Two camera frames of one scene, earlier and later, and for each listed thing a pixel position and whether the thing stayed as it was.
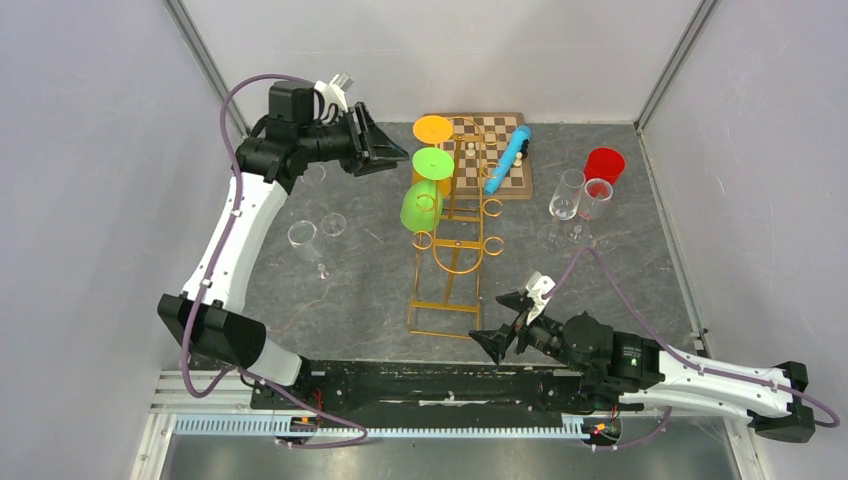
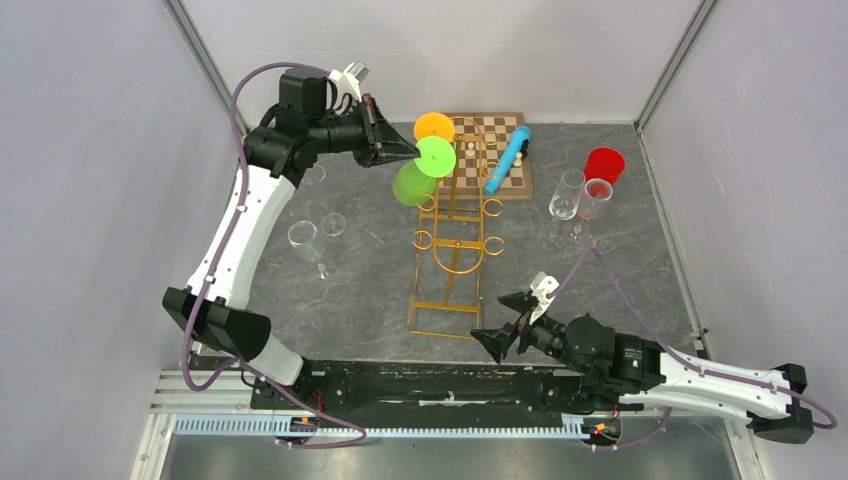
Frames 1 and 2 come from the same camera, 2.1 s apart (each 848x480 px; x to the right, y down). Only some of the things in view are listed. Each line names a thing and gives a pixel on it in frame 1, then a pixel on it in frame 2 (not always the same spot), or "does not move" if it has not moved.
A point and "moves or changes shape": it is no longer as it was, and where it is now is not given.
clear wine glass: (331, 218) does not move
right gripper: (496, 340) does not move
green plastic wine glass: (422, 206) moves or changes shape
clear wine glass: (302, 235) does not move
